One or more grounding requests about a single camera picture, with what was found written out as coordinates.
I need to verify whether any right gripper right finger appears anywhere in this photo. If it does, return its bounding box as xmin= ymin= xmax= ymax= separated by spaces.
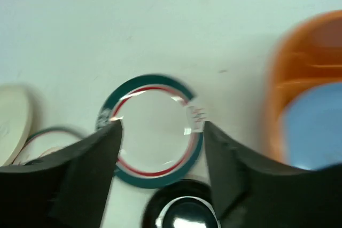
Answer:
xmin=204 ymin=121 xmax=341 ymax=227

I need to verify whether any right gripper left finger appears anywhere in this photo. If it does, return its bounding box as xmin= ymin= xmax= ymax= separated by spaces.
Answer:
xmin=1 ymin=121 xmax=122 ymax=227

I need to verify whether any orange sunburst pattern plate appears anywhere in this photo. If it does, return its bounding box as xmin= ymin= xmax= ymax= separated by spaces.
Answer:
xmin=12 ymin=126 xmax=84 ymax=165

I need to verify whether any black plate with mirror centre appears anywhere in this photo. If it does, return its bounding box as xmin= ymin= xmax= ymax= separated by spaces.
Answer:
xmin=141 ymin=179 xmax=221 ymax=228

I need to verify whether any blue plate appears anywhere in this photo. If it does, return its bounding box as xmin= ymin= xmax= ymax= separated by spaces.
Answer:
xmin=282 ymin=82 xmax=341 ymax=170

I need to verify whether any beige floral plate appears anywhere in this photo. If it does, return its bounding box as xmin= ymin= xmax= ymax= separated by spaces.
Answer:
xmin=1 ymin=84 xmax=33 ymax=166

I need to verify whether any green red rimmed plate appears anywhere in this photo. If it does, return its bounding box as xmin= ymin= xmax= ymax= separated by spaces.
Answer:
xmin=95 ymin=74 xmax=206 ymax=188

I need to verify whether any orange plastic bin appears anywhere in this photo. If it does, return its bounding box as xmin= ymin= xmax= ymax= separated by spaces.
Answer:
xmin=263 ymin=10 xmax=341 ymax=163

